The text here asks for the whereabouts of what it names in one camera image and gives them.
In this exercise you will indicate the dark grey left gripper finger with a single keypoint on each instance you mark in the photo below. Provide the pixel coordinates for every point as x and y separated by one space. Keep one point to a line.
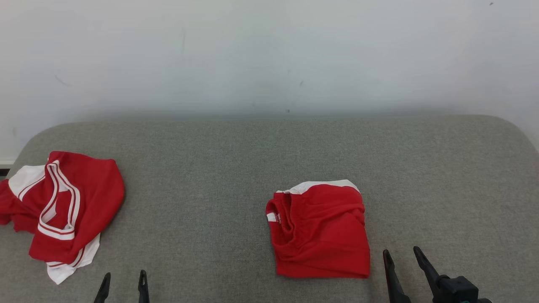
103 290
143 290

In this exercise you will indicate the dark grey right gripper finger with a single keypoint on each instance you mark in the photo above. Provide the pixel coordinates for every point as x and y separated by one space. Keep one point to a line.
396 282
427 267

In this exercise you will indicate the red jersey white trim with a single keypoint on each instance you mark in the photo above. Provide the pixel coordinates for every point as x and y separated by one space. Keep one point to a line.
324 235

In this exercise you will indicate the red basketball jersey number 23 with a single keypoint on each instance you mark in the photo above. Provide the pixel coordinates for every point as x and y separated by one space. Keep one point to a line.
92 193

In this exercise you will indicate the white baseboard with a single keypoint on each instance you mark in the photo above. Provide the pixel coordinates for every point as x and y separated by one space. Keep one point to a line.
5 162

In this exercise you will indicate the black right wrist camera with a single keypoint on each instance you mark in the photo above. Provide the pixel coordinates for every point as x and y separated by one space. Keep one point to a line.
459 290

